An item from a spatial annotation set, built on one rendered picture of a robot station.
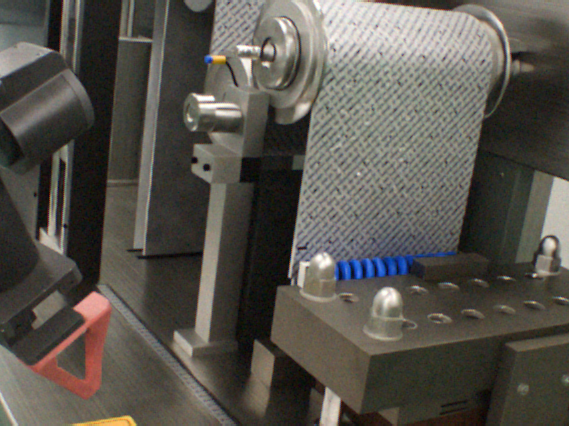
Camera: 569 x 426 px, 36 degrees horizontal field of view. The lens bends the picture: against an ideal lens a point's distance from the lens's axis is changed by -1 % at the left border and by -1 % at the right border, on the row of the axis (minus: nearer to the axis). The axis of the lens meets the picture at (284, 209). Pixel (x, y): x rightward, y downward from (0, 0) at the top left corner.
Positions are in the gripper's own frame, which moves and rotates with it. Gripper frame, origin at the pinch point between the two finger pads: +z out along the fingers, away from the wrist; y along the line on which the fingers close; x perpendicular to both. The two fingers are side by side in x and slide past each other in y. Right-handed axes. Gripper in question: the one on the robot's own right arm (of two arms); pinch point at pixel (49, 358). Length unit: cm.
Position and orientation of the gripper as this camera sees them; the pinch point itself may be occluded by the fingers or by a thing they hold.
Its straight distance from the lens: 67.9
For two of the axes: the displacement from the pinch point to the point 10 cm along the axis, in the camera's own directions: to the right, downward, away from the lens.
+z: 2.2, 7.7, 6.0
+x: -6.5, 5.7, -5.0
